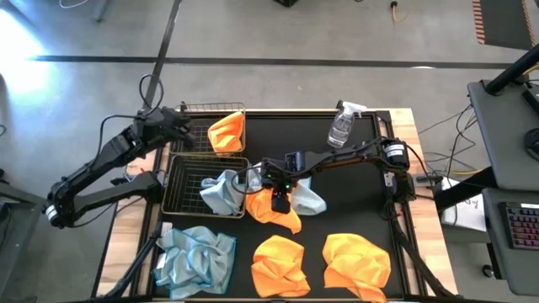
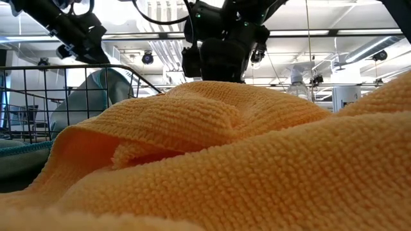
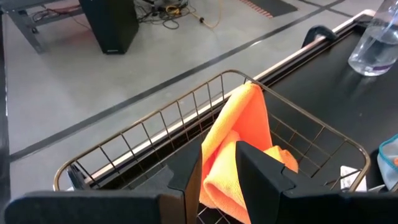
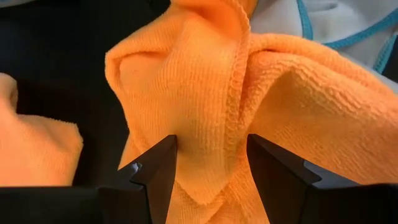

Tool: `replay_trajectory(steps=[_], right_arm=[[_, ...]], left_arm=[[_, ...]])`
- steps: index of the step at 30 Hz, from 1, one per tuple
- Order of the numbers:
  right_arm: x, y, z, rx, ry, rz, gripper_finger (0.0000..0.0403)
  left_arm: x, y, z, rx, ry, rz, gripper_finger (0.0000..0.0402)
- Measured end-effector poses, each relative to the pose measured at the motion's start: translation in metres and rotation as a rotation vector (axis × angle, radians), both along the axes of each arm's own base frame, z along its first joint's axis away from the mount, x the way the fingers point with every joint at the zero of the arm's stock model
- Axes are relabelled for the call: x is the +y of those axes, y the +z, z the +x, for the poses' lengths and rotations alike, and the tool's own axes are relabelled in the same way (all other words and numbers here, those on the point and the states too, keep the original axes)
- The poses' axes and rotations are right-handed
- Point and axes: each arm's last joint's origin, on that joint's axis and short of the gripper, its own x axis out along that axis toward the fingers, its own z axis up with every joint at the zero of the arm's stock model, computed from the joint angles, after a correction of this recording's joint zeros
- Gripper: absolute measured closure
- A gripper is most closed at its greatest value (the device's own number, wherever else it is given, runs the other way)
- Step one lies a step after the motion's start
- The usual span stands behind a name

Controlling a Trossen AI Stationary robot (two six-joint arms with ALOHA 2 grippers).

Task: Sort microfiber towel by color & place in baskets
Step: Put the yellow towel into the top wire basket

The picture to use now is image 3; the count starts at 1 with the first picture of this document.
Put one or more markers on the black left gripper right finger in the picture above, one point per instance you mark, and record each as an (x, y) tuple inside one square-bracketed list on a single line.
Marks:
[(264, 186)]

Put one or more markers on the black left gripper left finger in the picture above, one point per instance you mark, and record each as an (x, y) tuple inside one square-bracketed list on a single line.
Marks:
[(189, 174)]

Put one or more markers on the orange microfiber towel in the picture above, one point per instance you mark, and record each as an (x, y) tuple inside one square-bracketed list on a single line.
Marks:
[(395, 161), (242, 118)]

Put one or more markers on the light blue microfiber towel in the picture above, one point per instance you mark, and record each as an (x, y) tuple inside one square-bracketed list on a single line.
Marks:
[(388, 168)]

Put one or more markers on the black table edge clamp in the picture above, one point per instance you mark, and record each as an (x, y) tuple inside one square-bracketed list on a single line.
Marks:
[(318, 32)]

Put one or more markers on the black floor box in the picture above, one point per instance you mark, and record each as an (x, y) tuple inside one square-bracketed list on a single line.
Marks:
[(109, 25)]

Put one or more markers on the clear plastic spray bottle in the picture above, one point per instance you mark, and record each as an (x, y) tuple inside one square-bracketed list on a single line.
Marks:
[(373, 46)]

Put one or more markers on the black floor mat striped edge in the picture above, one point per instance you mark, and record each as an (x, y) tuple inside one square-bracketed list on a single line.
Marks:
[(270, 6)]

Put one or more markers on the grey metal table frame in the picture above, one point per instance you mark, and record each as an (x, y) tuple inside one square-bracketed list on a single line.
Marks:
[(25, 28)]

